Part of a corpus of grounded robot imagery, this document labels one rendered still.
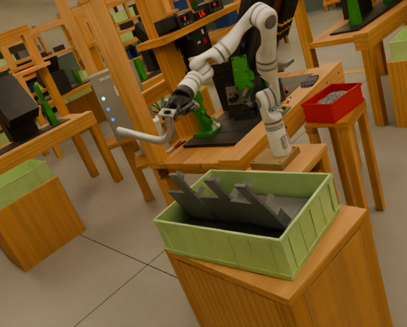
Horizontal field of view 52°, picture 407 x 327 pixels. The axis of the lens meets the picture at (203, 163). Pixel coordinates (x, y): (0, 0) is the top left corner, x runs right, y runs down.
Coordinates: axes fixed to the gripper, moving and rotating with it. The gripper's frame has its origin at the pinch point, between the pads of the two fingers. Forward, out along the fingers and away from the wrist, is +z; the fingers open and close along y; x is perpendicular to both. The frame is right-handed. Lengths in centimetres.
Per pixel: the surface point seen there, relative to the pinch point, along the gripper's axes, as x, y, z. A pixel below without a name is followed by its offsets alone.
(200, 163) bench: 72, -15, -48
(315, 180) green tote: 34, 50, -16
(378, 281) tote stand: 72, 81, -3
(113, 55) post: 23, -69, -68
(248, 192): 14.6, 32.5, 13.9
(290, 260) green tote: 32, 49, 23
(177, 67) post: 50, -51, -106
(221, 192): 24.8, 20.3, 7.9
